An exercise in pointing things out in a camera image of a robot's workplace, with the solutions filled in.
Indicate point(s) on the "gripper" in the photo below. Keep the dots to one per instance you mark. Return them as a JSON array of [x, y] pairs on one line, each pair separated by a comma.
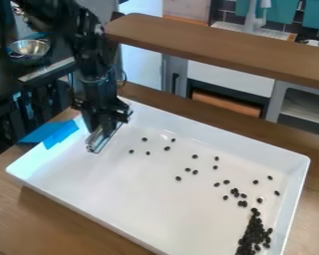
[[103, 111]]

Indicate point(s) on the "silver and black sweeping tool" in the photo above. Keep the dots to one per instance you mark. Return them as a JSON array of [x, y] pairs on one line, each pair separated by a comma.
[[98, 142]]

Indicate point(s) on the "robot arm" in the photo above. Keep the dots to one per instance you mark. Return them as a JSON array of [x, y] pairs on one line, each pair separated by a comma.
[[92, 56]]

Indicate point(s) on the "pile of black bits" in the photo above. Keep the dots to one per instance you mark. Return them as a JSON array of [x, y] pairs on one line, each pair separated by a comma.
[[255, 234]]

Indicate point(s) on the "blue tape piece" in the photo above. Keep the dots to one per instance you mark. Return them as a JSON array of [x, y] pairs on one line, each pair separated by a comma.
[[51, 132]]

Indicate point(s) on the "black shelf unit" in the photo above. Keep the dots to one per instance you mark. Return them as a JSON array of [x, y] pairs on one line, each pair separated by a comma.
[[15, 86]]

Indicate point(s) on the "white tray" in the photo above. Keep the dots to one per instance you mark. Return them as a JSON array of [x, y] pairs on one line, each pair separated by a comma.
[[135, 199]]

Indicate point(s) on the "silver bowl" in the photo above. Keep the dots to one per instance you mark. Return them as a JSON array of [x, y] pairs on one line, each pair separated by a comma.
[[30, 48]]

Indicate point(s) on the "tap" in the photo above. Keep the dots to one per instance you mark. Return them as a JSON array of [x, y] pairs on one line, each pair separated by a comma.
[[254, 15]]

